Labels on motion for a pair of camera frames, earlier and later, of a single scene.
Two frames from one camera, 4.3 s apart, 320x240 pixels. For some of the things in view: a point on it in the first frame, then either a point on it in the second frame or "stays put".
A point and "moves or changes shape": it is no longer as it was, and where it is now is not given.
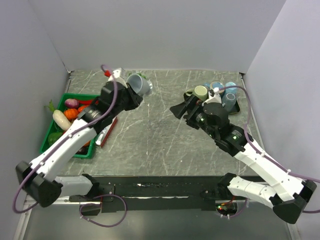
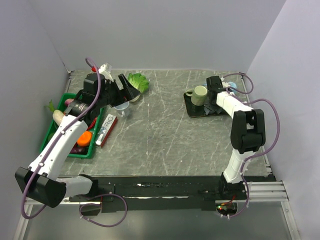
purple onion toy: x=71 y=103 stays put
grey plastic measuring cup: x=140 y=85 moves or changes shape
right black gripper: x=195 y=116 to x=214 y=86
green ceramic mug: x=199 y=91 stays put
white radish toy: x=61 y=119 stays put
